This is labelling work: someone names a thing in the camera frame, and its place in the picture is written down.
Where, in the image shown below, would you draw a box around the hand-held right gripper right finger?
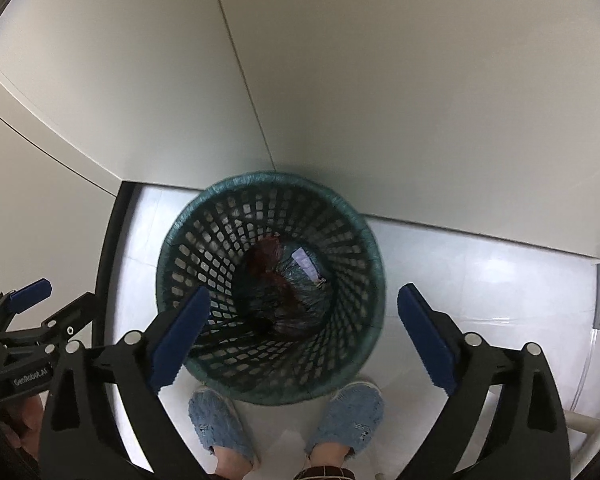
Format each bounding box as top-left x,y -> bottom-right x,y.
397,282 -> 572,480

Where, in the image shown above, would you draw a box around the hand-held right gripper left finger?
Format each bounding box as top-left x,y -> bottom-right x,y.
39,286 -> 212,480

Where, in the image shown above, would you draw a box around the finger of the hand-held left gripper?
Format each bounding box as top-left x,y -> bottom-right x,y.
40,291 -> 101,348
0,278 -> 53,333

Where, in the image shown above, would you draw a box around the green plastic mesh wastebasket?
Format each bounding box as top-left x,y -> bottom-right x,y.
155,172 -> 387,406

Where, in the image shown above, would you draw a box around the person's left hand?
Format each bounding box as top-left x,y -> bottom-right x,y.
2,394 -> 48,466

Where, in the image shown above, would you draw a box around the left blue denim slipper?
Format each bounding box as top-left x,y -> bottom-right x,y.
187,387 -> 260,471

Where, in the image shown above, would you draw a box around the blue knitted slipper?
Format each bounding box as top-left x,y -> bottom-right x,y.
305,380 -> 386,461

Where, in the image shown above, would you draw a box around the person's left leg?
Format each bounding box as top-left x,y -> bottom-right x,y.
214,446 -> 255,480

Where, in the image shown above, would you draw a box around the person's leg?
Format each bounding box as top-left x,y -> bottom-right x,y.
306,439 -> 353,472
214,446 -> 255,480

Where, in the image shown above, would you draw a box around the shiny purple white packet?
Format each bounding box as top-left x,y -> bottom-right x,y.
290,246 -> 327,287

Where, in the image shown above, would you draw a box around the person's right leg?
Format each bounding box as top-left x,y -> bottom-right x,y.
306,439 -> 353,472

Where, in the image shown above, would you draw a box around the person's dark plaid trousers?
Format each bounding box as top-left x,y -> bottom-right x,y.
291,464 -> 377,480

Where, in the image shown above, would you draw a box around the white pipe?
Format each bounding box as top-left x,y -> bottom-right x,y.
564,407 -> 600,467

